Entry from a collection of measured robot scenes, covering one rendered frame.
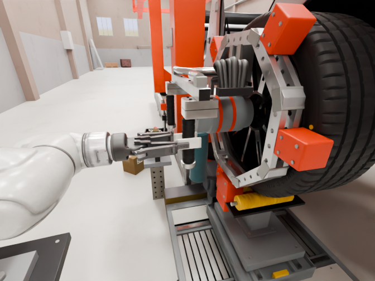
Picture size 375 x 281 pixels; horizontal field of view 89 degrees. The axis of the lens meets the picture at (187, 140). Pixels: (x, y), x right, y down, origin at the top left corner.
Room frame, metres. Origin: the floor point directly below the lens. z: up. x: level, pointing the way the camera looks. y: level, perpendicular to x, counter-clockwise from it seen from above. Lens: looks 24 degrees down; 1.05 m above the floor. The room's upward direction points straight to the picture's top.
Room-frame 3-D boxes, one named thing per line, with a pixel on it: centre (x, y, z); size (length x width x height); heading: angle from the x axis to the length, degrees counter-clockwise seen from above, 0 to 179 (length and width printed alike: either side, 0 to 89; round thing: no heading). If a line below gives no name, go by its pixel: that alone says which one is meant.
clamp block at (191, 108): (0.50, -0.03, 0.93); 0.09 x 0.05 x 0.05; 103
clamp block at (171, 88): (0.83, 0.05, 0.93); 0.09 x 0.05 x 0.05; 103
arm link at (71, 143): (0.40, 0.33, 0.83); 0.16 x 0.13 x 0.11; 103
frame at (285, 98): (0.71, -0.19, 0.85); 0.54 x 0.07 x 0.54; 13
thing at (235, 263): (0.75, -0.36, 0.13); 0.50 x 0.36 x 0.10; 13
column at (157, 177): (1.24, 0.24, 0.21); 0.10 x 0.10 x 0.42; 13
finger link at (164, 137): (0.49, 0.09, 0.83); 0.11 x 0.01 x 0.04; 114
